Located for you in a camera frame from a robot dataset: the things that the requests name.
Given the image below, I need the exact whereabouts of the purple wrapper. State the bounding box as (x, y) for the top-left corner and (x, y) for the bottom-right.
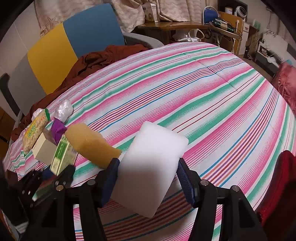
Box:
(51, 118), (67, 144)

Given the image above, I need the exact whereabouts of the blue round fan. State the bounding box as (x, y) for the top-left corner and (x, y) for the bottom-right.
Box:
(203, 6), (219, 25)

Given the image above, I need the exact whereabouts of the beige patterned curtain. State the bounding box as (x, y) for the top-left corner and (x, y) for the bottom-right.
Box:
(35, 0), (218, 40)

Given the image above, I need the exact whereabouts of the green white carton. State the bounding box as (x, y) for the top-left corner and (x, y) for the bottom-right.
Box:
(50, 136), (78, 175)

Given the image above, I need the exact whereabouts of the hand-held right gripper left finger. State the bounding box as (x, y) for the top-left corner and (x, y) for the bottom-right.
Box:
(28, 158), (120, 241)

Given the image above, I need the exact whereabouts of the grey yellow blue chair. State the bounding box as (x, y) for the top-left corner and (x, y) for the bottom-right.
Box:
(0, 3), (164, 126)

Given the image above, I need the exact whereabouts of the white ring device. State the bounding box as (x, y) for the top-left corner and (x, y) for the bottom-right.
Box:
(235, 6), (249, 18)

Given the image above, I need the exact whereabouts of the grey cabinet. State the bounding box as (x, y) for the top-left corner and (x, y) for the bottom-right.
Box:
(254, 35), (281, 70)

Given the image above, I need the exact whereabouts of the red garment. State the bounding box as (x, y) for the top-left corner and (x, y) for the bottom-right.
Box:
(257, 150), (296, 241)

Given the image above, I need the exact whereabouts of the white box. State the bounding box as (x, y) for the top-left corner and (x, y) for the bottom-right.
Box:
(143, 3), (160, 23)

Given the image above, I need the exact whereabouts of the striped tablecloth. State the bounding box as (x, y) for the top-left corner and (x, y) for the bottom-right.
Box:
(2, 42), (296, 241)

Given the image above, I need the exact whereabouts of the white foam block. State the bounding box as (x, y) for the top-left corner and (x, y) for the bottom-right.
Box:
(110, 121), (188, 218)

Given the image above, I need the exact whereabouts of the pasta packet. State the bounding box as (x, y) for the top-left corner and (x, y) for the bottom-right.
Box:
(22, 108), (51, 154)

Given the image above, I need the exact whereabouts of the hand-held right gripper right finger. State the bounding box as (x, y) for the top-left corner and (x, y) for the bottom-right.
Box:
(178, 158), (266, 241)

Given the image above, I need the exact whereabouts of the rust brown garment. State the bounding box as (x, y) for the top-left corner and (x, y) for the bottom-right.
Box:
(10, 44), (149, 142)

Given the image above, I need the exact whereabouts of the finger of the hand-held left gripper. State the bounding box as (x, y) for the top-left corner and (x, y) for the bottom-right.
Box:
(18, 169), (52, 203)
(55, 164), (76, 189)

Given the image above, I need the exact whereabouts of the white floral pillow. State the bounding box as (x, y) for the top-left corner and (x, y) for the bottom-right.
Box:
(262, 29), (289, 50)

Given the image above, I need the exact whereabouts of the beige box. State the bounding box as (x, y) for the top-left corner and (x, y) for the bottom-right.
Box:
(32, 132), (58, 165)

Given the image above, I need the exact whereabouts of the white appliance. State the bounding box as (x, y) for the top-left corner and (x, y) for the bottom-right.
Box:
(172, 29), (205, 42)

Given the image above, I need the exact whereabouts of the yellow sponge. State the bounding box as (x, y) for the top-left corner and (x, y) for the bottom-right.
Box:
(64, 123), (122, 169)

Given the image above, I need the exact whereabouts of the pink red blanket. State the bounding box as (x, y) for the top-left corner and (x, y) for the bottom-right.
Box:
(270, 61), (296, 107)

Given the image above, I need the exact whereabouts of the wooden desk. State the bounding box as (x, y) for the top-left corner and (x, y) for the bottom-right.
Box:
(136, 22), (243, 55)

